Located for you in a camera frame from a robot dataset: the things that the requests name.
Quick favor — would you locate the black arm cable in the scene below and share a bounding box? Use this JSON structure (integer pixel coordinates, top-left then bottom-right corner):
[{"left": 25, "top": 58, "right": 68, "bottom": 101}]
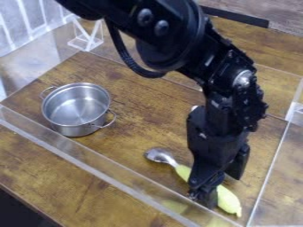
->
[{"left": 104, "top": 20, "right": 167, "bottom": 79}]

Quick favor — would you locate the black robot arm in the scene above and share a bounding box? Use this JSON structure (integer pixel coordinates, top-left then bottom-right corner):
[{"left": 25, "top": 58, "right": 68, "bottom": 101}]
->
[{"left": 54, "top": 0, "right": 267, "bottom": 208}]

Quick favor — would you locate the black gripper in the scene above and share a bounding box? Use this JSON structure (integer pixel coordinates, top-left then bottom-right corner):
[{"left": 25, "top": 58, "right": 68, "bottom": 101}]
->
[{"left": 185, "top": 106, "right": 249, "bottom": 209}]

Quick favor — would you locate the clear acrylic triangle stand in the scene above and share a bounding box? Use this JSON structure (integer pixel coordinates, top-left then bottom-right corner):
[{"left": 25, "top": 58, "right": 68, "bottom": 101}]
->
[{"left": 68, "top": 19, "right": 104, "bottom": 52}]

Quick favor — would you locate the small steel pot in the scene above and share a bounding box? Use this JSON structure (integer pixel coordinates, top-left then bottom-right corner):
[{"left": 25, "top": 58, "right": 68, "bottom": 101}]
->
[{"left": 38, "top": 82, "right": 116, "bottom": 137}]

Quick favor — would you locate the black strip on table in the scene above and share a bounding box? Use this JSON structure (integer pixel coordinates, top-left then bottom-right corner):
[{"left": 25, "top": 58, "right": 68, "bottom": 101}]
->
[{"left": 201, "top": 5, "right": 269, "bottom": 28}]

